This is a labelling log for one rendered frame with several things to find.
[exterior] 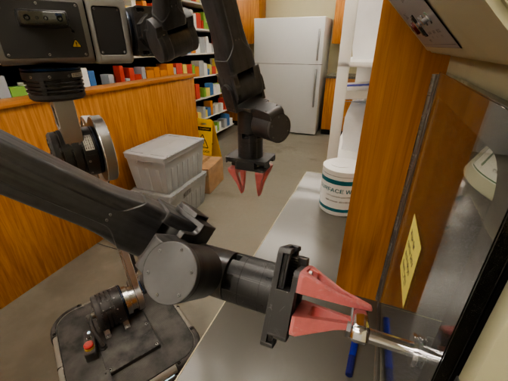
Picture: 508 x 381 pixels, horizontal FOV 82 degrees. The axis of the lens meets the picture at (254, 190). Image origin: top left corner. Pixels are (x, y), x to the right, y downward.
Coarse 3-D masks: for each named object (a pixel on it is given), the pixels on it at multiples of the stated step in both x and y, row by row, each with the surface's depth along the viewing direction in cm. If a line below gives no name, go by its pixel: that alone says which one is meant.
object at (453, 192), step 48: (480, 96) 19; (432, 144) 31; (480, 144) 17; (432, 192) 27; (480, 192) 16; (432, 240) 24; (480, 240) 15; (384, 288) 48; (432, 288) 22; (480, 288) 15; (432, 336) 20
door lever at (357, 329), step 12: (360, 312) 28; (348, 324) 25; (360, 324) 24; (348, 336) 25; (360, 336) 24; (372, 336) 24; (384, 336) 24; (396, 336) 24; (396, 348) 23; (408, 348) 23; (408, 360) 23
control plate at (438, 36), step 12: (396, 0) 28; (408, 0) 22; (420, 0) 19; (408, 12) 27; (420, 12) 22; (432, 12) 18; (408, 24) 33; (432, 24) 21; (420, 36) 31; (432, 36) 24; (444, 36) 20
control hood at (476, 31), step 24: (432, 0) 16; (456, 0) 13; (480, 0) 10; (504, 0) 10; (456, 24) 16; (480, 24) 12; (504, 24) 10; (432, 48) 31; (456, 48) 20; (480, 48) 15; (504, 48) 12
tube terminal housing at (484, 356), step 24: (456, 72) 32; (480, 72) 24; (504, 72) 19; (504, 96) 19; (504, 288) 15; (504, 312) 14; (480, 336) 16; (504, 336) 14; (480, 360) 16; (504, 360) 15
